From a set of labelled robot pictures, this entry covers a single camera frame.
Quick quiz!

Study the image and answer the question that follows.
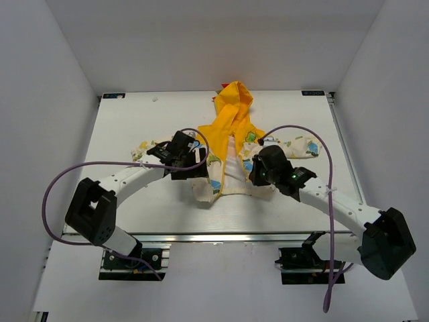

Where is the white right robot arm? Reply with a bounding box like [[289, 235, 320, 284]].
[[249, 146, 416, 280]]

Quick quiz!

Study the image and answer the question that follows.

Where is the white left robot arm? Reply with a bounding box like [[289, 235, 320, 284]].
[[65, 146, 208, 268]]

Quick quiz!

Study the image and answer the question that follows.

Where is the dark blue corner label right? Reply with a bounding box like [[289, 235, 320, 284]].
[[301, 90, 325, 97]]

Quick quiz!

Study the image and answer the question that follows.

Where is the dark blue corner label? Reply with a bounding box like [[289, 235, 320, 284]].
[[102, 93, 125, 99], [301, 90, 325, 97]]

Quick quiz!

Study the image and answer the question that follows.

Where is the dark blue corner label left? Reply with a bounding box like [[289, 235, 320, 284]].
[[102, 93, 125, 99]]

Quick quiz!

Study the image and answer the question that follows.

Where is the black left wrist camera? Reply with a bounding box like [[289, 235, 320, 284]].
[[146, 131, 195, 164]]

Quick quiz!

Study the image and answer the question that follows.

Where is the aluminium right side rail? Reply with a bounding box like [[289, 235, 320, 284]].
[[326, 92, 366, 203]]

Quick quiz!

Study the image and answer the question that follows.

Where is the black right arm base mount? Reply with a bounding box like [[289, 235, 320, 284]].
[[275, 231, 330, 285]]

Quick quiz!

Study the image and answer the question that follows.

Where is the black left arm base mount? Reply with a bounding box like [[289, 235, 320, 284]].
[[99, 243, 170, 282]]

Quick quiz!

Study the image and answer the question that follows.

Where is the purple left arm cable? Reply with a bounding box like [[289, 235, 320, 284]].
[[41, 127, 210, 281]]

